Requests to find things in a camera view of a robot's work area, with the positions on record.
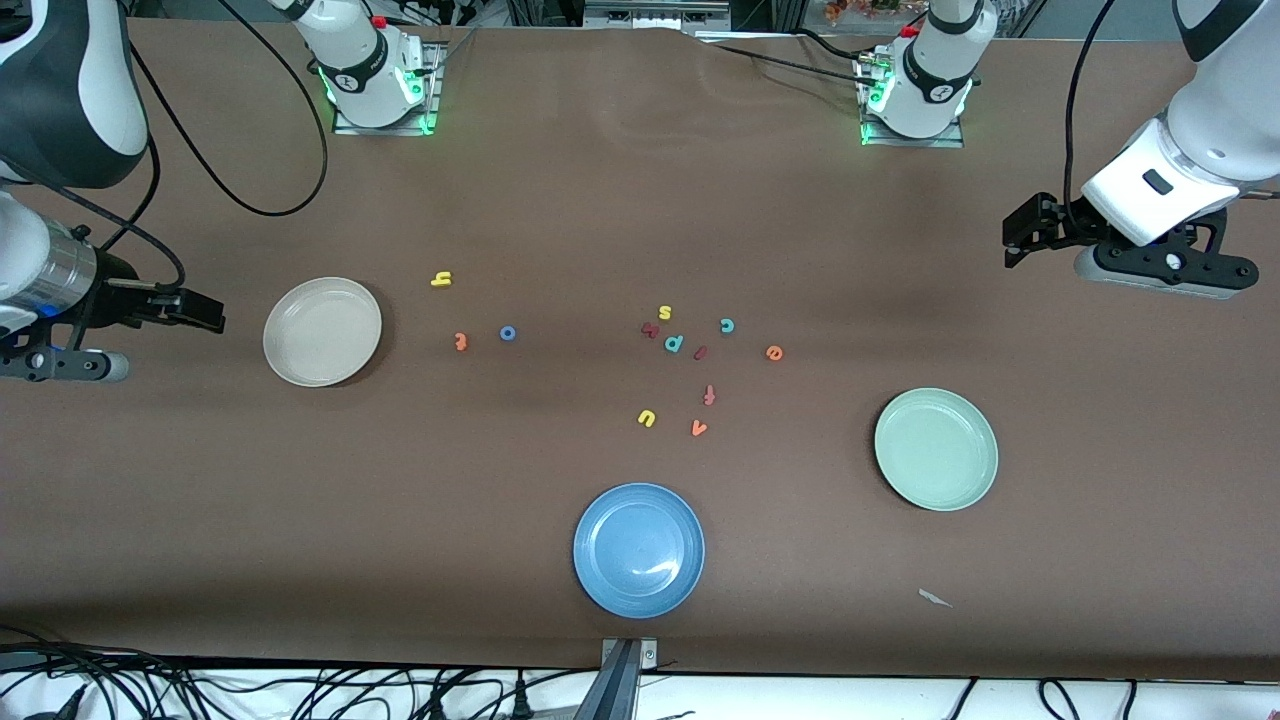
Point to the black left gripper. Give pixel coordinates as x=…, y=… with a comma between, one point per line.
x=1062, y=222

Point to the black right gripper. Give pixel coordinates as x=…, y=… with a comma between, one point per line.
x=112, y=297

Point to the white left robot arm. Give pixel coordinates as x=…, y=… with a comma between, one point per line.
x=1215, y=110

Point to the beige brown round plate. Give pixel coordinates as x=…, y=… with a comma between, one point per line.
x=322, y=332

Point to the green round plate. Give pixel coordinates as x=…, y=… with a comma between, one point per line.
x=936, y=450

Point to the orange decoration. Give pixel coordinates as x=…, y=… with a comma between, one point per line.
x=860, y=8

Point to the small white paper scrap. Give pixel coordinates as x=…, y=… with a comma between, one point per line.
x=935, y=598

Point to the brown table cover sheet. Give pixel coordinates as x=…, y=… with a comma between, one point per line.
x=600, y=200

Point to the black power plug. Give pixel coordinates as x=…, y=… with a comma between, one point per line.
x=436, y=708
x=521, y=700

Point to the blue round plate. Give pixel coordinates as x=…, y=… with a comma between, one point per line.
x=639, y=550

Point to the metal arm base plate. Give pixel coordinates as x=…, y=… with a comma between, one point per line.
x=432, y=100
x=915, y=142

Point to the aluminium frame profile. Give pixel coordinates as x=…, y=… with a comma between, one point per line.
x=655, y=15

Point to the grey metal camera stand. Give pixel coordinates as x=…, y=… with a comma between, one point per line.
x=620, y=690

